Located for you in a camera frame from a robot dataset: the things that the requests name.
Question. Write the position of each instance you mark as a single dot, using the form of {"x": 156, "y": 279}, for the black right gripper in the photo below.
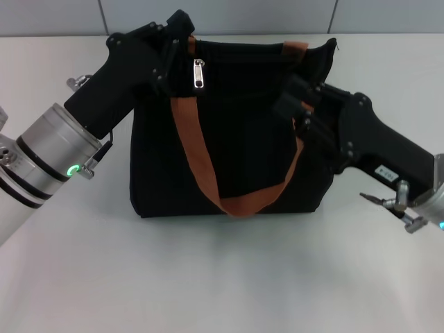
{"x": 381, "y": 142}

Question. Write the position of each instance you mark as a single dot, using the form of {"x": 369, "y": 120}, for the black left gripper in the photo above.
{"x": 114, "y": 83}

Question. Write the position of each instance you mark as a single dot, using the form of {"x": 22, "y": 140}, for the silver zipper pull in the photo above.
{"x": 198, "y": 74}

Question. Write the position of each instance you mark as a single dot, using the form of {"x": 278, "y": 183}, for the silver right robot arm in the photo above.
{"x": 433, "y": 208}

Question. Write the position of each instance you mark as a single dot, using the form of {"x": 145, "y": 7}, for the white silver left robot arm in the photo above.
{"x": 38, "y": 156}

